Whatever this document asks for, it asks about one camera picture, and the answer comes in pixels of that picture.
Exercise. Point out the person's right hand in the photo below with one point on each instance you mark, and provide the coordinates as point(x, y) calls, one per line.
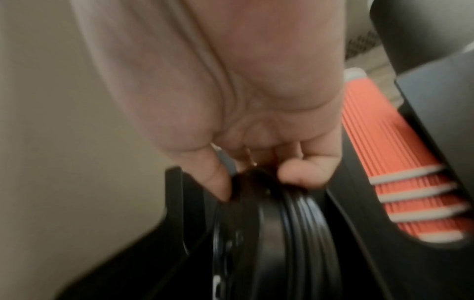
point(222, 73)

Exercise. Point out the stack of black lids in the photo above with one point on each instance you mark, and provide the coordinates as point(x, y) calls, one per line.
point(296, 234)

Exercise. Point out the black cup holder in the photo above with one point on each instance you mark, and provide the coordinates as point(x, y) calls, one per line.
point(370, 263)

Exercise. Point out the stack of red paper cups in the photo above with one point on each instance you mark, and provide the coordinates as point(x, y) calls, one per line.
point(388, 131)

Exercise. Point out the stack of black paper cups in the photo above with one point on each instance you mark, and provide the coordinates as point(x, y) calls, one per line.
point(418, 29)

